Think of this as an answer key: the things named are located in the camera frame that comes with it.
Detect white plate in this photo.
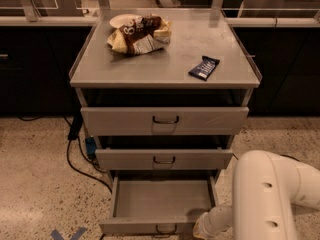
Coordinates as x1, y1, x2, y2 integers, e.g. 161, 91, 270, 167
109, 14, 140, 28

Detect brown crumpled chip bag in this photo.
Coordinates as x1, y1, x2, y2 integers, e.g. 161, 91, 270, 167
107, 14, 172, 55

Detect grey middle drawer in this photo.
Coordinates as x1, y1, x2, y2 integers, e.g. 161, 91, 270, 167
96, 149, 233, 170

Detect grey drawer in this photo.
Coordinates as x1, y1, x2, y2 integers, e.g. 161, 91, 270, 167
81, 107, 248, 136
96, 149, 233, 170
100, 175, 216, 237

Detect grey top drawer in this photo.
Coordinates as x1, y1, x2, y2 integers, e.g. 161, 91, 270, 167
81, 107, 248, 136

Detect grey metal drawer cabinet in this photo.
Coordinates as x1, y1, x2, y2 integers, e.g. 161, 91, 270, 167
68, 8, 263, 182

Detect grey bottom drawer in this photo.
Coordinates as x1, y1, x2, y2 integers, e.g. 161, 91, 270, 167
100, 175, 216, 237

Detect black left floor cable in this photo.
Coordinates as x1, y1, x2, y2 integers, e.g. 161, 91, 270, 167
63, 116, 113, 240

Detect dark blue snack bar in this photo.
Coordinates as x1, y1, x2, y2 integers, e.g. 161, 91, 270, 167
189, 56, 220, 81

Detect blue power box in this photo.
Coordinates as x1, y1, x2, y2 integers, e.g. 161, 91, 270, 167
85, 137, 97, 156

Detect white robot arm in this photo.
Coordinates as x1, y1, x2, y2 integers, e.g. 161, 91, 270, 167
193, 150, 320, 240

